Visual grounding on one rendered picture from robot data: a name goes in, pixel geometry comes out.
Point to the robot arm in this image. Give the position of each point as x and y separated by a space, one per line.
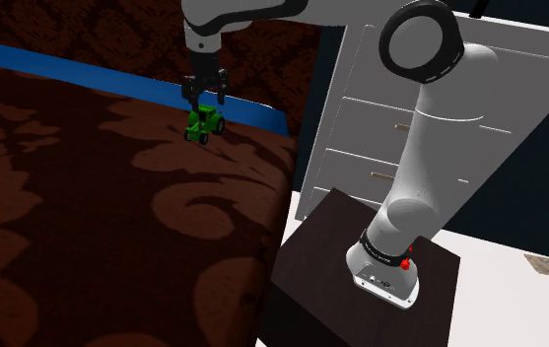
447 144

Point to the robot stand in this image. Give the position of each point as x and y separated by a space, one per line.
317 269

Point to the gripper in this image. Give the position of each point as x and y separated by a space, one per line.
204 67

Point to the green toy tractor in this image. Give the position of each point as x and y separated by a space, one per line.
203 124

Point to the white chest of drawers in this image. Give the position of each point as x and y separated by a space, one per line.
365 130

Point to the bed with brown patterned cover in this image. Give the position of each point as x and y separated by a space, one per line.
86 216

